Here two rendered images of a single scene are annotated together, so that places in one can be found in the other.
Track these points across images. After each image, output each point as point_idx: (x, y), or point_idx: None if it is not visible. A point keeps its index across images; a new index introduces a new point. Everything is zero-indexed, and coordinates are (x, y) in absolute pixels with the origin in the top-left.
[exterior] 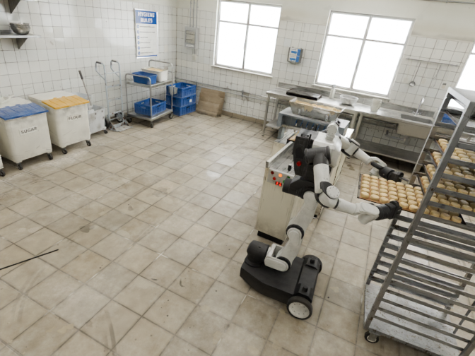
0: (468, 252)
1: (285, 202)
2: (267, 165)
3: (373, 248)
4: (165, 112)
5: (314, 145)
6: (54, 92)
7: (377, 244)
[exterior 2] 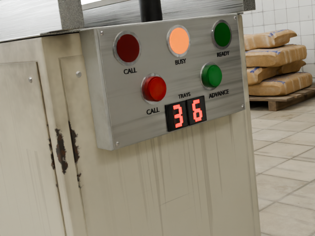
0: (296, 151)
1: (228, 220)
2: (74, 3)
3: (288, 233)
4: None
5: None
6: None
7: (267, 223)
